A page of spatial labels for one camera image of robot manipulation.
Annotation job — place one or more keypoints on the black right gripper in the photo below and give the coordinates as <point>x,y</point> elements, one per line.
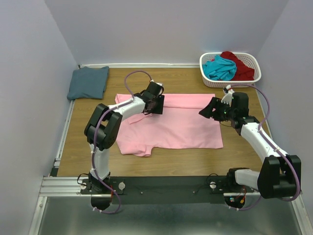
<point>215,103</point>

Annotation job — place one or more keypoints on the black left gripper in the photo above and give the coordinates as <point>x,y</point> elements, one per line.
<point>159,110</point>

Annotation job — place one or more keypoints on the pink t shirt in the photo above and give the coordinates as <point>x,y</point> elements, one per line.
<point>179,127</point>

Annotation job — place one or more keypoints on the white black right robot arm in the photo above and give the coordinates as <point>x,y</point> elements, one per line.
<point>280,173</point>

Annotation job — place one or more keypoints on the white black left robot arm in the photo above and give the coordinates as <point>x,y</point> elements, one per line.
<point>103,127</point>

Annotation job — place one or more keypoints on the turquoise t shirt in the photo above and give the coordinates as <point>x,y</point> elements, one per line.
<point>219,69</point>

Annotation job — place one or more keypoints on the dark red t shirt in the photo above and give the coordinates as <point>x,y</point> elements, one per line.
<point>243,73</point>

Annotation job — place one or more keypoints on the white plastic laundry basket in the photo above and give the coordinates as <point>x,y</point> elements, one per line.
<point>249,60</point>

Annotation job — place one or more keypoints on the folded grey-blue t shirt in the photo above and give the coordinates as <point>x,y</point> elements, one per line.
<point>88,83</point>

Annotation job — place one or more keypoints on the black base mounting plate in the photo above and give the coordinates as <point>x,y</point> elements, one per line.
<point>117,191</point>

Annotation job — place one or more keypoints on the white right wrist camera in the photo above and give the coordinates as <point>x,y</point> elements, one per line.
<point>228,94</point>

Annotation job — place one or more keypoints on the aluminium frame rail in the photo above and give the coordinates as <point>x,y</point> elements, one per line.
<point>62,210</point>

